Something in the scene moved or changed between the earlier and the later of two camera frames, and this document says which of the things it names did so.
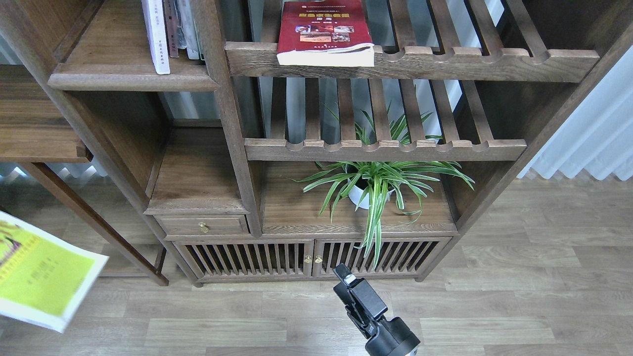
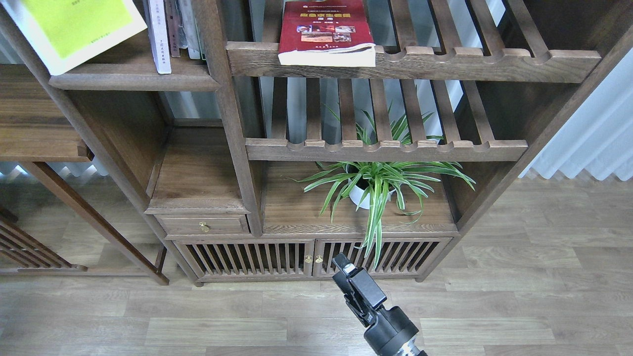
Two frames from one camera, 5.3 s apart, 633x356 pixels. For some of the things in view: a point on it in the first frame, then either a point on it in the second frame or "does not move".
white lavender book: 155,28 does not move
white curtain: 598,138 does not move
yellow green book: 44,280 → 62,32
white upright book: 189,30 does not move
